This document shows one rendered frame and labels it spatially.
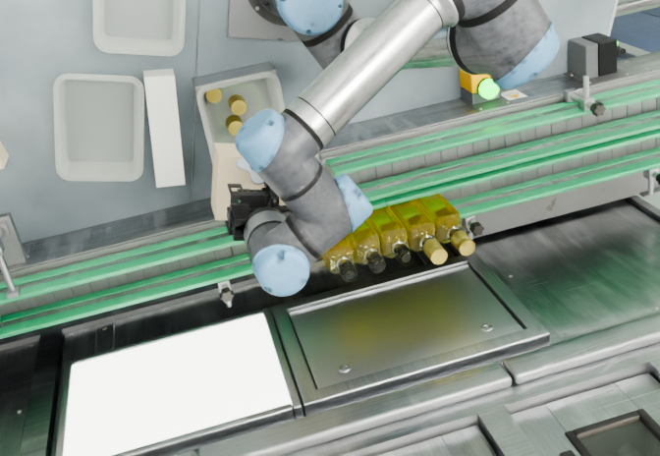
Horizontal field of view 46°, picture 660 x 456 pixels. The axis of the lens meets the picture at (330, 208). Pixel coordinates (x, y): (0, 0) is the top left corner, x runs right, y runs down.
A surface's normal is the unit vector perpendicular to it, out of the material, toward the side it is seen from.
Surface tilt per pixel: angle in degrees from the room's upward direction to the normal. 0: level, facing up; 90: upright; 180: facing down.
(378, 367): 90
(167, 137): 0
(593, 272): 90
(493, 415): 90
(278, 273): 0
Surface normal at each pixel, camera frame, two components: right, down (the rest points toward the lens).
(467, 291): -0.15, -0.89
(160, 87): 0.24, 0.39
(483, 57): -0.64, 0.71
